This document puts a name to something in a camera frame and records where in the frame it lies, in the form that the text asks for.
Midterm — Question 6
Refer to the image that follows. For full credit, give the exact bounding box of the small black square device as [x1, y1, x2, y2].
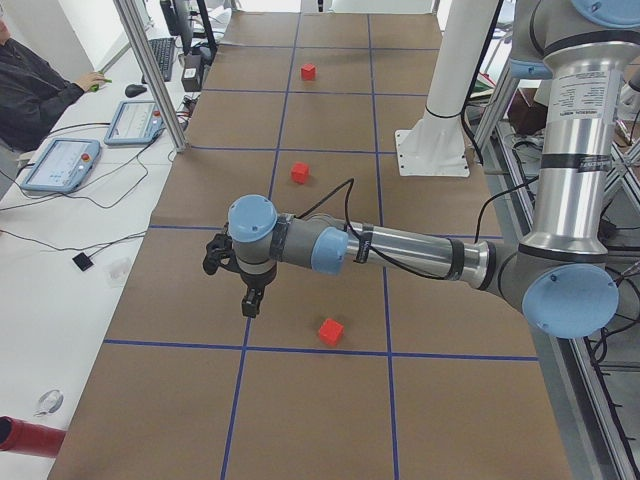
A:
[72, 252, 94, 272]

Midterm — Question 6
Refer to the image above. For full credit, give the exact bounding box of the green clamp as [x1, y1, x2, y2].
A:
[89, 78, 112, 92]

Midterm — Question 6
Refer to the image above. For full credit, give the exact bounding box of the black monitor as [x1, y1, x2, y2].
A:
[159, 0, 217, 54]

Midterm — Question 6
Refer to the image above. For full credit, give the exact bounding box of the clear tape roll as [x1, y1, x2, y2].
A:
[34, 389, 64, 417]

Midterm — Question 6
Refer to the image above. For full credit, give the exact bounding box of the red block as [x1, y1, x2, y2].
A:
[300, 63, 317, 81]
[290, 162, 310, 184]
[318, 318, 344, 347]

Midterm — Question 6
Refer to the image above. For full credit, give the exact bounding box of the teach pendant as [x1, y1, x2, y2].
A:
[104, 100, 164, 147]
[20, 138, 102, 193]

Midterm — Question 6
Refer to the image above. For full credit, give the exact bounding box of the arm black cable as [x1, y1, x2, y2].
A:
[297, 178, 456, 279]

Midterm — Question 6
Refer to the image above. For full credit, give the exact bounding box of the black power box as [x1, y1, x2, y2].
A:
[181, 54, 204, 92]

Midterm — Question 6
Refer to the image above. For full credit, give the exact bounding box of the white camera pillar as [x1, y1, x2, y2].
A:
[395, 0, 501, 177]

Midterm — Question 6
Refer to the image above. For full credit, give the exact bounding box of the black computer mouse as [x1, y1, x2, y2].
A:
[124, 84, 147, 98]

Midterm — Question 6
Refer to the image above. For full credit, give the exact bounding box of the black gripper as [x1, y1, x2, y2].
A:
[239, 261, 277, 317]

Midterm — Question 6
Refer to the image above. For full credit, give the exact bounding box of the far teach pendant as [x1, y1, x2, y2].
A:
[104, 100, 164, 147]

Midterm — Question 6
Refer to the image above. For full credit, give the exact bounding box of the aluminium frame post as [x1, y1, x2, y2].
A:
[113, 0, 187, 153]

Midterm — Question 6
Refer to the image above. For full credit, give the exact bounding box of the person in black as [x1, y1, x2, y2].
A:
[1, 22, 107, 153]

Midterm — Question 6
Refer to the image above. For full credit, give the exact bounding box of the near teach pendant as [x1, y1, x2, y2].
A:
[20, 138, 102, 193]

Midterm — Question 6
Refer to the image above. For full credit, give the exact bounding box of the black keyboard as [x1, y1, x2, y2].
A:
[148, 37, 175, 82]

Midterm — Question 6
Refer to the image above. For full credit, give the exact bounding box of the red cylinder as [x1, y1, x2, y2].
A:
[1, 416, 66, 458]

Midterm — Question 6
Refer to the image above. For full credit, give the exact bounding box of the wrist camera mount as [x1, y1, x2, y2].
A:
[203, 224, 238, 276]

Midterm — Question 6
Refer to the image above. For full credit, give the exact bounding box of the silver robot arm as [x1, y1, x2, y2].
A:
[224, 1, 639, 339]

